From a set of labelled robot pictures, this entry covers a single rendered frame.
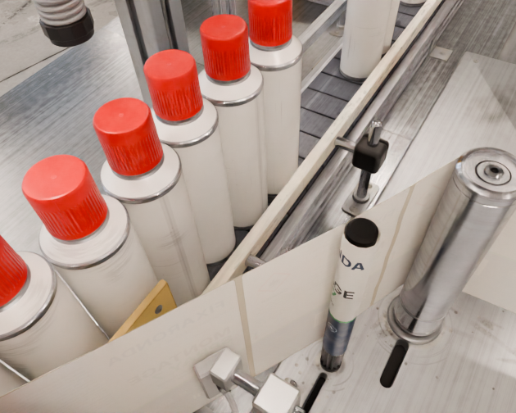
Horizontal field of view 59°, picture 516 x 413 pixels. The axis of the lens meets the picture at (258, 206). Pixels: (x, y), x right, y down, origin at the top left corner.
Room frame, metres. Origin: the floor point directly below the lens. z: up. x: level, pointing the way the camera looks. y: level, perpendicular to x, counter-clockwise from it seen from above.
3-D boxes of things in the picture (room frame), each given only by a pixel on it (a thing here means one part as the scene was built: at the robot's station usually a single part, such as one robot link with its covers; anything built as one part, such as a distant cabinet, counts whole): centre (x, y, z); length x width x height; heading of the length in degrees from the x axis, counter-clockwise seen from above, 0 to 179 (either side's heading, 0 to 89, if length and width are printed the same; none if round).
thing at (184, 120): (0.25, 0.05, 0.98); 0.05 x 0.05 x 0.20
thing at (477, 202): (0.16, -0.13, 0.97); 0.05 x 0.05 x 0.19
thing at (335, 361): (0.13, -0.05, 0.97); 0.02 x 0.02 x 0.19
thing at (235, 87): (0.29, 0.02, 0.98); 0.05 x 0.05 x 0.20
